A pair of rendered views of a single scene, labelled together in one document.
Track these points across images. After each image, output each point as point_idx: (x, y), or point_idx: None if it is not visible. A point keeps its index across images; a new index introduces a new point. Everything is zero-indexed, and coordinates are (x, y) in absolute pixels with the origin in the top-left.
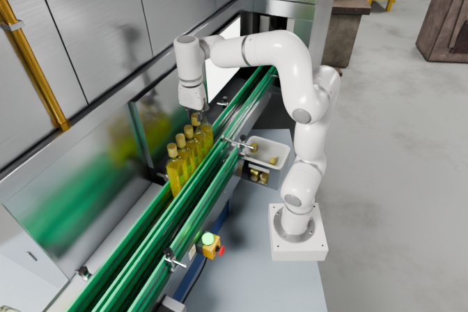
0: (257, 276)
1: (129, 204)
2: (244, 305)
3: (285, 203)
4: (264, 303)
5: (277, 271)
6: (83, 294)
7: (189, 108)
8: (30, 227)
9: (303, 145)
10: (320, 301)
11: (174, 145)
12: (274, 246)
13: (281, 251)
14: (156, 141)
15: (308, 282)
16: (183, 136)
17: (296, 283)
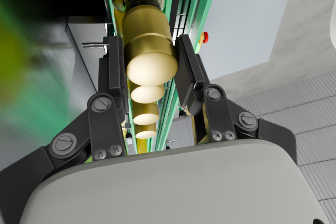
0: None
1: (85, 75)
2: (214, 21)
3: None
4: (232, 13)
5: None
6: (134, 128)
7: (121, 116)
8: None
9: None
10: None
11: (153, 134)
12: None
13: None
14: (55, 86)
15: None
16: (156, 117)
17: None
